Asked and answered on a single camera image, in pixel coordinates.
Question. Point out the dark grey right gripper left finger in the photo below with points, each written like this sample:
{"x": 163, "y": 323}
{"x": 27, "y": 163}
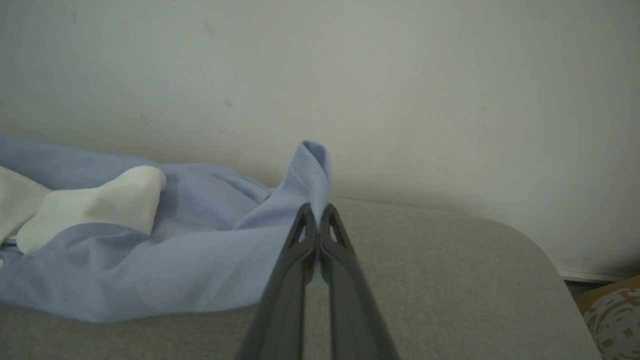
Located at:
{"x": 285, "y": 310}

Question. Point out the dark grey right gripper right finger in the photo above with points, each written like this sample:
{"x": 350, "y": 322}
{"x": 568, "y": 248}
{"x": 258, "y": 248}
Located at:
{"x": 350, "y": 310}

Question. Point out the light blue and white garment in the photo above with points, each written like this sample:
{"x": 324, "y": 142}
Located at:
{"x": 200, "y": 270}

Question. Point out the grey fabric sofa seat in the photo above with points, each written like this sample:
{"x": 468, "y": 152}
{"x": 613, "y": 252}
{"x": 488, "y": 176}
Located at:
{"x": 450, "y": 280}

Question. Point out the white baseboard strip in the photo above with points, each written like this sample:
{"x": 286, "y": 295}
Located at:
{"x": 590, "y": 276}

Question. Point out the brown patterned cardboard box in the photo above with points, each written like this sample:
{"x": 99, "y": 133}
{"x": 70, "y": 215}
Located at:
{"x": 615, "y": 320}

